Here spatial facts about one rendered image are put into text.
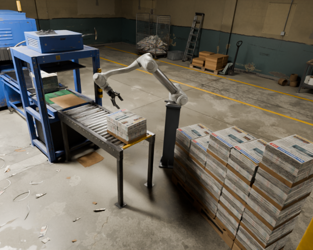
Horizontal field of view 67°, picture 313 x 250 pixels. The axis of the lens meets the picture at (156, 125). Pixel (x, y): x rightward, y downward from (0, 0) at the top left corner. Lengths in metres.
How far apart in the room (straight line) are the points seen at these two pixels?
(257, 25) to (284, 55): 1.38
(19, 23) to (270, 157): 4.97
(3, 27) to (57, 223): 3.85
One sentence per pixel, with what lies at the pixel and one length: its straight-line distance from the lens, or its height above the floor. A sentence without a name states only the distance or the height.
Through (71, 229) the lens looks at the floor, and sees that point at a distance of 2.91.
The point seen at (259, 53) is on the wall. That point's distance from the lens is 9.27.
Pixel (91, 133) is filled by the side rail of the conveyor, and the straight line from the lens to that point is 2.87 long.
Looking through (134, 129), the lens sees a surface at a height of 0.97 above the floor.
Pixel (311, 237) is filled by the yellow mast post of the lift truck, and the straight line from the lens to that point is 1.85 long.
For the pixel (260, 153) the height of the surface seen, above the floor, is 1.07.
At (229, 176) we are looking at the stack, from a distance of 2.41.
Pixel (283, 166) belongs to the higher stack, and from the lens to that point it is 1.99.
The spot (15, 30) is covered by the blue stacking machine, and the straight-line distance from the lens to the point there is 5.60.
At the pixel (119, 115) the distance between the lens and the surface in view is 2.73.
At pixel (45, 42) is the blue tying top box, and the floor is 1.67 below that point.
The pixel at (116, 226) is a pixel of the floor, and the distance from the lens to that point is 2.85.
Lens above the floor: 2.22
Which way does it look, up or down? 28 degrees down
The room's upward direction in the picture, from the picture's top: 4 degrees clockwise
